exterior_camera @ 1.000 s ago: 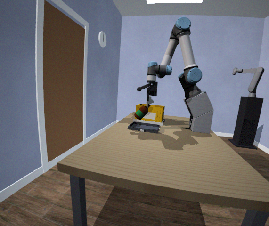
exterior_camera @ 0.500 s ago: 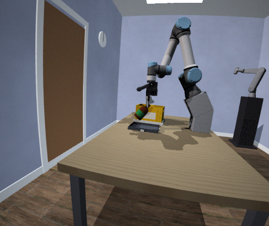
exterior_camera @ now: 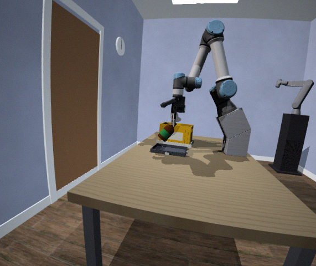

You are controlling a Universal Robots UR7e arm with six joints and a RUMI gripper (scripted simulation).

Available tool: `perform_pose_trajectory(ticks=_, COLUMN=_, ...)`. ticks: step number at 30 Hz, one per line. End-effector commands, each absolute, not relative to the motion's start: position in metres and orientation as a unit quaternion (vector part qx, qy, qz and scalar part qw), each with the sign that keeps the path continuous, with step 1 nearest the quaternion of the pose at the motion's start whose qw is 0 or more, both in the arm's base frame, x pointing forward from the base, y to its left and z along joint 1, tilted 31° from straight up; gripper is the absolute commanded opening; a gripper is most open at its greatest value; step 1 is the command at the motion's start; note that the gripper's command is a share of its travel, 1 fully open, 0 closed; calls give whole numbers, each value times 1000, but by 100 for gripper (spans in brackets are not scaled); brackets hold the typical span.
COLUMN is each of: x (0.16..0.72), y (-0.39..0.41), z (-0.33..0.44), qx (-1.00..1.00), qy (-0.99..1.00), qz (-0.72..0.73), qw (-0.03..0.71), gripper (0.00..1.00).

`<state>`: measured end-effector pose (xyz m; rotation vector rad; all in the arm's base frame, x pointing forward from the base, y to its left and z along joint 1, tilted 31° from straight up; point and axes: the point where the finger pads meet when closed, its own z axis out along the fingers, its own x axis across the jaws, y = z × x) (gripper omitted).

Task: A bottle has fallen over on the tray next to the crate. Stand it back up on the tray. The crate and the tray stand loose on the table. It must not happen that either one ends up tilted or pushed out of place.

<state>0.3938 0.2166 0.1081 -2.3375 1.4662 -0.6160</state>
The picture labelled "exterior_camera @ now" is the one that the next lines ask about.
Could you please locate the yellow divided crate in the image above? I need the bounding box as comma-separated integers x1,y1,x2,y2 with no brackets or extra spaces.
159,122,193,144

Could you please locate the brown bottle with green label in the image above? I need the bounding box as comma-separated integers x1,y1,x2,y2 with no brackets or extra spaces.
158,124,174,142

